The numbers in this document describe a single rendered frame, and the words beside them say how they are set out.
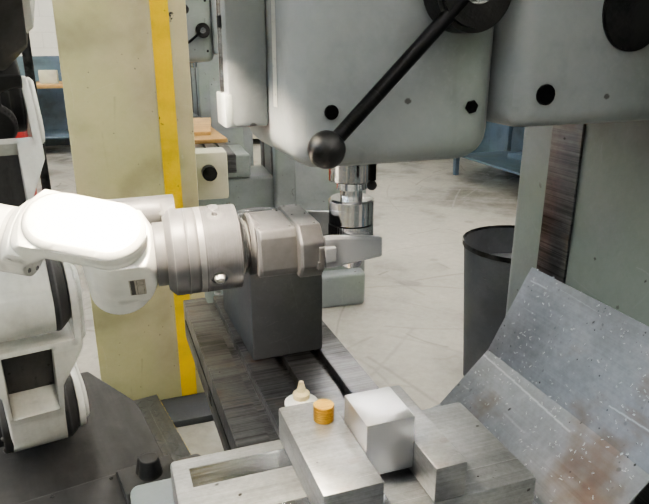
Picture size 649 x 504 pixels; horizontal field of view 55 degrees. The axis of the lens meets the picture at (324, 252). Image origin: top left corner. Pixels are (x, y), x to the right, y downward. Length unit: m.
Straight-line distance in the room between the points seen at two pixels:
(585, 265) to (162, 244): 0.57
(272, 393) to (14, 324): 0.45
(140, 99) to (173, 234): 1.72
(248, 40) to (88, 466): 1.08
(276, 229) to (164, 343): 1.97
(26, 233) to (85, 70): 1.71
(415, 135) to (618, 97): 0.20
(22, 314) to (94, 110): 1.28
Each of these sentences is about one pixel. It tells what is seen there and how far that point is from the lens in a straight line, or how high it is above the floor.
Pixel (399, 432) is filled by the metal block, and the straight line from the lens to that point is 0.65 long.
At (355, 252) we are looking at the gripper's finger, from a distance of 0.63.
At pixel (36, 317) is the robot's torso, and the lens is 1.15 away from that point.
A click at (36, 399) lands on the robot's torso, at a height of 0.75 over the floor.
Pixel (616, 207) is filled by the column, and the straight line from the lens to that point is 0.88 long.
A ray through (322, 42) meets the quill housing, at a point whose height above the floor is 1.41.
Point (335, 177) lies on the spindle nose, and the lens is 0.62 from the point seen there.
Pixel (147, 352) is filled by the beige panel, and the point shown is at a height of 0.25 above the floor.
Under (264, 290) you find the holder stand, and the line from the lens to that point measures 0.98.
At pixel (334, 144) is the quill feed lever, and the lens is 0.48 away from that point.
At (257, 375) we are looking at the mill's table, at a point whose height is 0.93.
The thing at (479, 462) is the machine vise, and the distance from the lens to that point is 0.71.
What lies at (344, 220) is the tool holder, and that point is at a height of 1.24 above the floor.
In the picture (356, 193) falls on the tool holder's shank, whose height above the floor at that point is 1.27.
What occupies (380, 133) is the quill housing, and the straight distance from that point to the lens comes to 0.54.
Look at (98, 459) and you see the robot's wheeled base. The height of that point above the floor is 0.57.
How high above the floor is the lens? 1.42
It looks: 19 degrees down
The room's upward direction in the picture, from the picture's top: straight up
